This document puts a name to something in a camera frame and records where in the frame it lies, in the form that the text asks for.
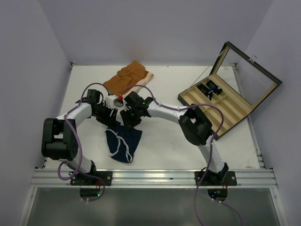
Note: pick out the black compartment storage box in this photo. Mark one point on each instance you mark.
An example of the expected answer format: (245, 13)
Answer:
(245, 85)

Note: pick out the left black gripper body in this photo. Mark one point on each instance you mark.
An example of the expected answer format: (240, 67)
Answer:
(103, 114)

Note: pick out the rolled black underwear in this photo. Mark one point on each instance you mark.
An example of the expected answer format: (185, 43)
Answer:
(209, 88)

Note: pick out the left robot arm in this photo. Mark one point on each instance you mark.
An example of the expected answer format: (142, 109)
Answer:
(60, 141)

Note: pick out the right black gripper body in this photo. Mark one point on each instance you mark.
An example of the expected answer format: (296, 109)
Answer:
(131, 116)

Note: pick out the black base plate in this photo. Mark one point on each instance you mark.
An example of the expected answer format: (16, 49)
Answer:
(99, 178)
(212, 179)

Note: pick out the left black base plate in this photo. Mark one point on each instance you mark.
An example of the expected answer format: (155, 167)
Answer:
(99, 178)

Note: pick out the navy blue underwear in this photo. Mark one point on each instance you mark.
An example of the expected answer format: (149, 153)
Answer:
(122, 143)

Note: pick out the aluminium mounting rail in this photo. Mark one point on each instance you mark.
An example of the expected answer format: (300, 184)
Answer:
(130, 178)

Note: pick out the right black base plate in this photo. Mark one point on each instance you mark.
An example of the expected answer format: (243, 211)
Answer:
(212, 179)

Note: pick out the orange brown underwear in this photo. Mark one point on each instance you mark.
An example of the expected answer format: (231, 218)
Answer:
(133, 74)

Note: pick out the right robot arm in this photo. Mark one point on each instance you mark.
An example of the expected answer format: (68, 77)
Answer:
(195, 125)

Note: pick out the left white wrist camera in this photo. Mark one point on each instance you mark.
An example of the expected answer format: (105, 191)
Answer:
(110, 100)

